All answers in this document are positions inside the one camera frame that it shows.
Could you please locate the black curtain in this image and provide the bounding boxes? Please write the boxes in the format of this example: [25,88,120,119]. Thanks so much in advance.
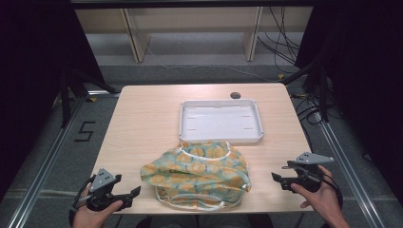
[294,0,403,194]
[0,0,106,199]

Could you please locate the white plastic tray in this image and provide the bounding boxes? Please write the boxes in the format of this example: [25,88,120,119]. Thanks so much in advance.
[179,98,265,145]

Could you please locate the black metal stand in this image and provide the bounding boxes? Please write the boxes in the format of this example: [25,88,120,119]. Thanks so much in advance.
[280,59,331,124]
[59,66,119,128]

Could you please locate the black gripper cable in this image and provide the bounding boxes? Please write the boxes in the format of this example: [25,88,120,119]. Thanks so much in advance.
[68,176,96,219]
[312,169,344,211]

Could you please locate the person's left hand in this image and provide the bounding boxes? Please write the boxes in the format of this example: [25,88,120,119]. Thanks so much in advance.
[71,195,124,228]

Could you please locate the black floor cables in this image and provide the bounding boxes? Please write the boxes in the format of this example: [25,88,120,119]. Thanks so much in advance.
[290,91,325,125]

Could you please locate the green orange patterned cloth bag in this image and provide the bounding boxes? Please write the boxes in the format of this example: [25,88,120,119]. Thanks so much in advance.
[140,141,252,212]

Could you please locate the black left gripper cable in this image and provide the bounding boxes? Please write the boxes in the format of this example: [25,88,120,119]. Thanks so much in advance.
[68,176,96,219]

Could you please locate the aluminium floor rail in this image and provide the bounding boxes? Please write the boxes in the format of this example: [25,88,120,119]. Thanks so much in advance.
[315,118,387,228]
[7,90,122,228]

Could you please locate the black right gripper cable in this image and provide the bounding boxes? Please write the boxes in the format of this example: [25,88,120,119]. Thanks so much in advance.
[312,169,344,211]

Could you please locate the white desk leg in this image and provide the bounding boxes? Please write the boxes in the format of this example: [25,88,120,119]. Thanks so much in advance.
[241,7,264,63]
[121,8,152,64]

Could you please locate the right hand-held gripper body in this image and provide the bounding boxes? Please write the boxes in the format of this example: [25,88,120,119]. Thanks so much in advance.
[281,151,336,194]

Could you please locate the bundle of black cables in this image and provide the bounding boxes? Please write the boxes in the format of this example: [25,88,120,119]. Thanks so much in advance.
[257,6,301,74]

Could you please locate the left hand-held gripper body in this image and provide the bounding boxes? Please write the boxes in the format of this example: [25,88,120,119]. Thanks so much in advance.
[85,167,128,213]

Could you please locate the person's right hand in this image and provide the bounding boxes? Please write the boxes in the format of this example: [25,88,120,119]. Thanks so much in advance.
[290,164,344,220]

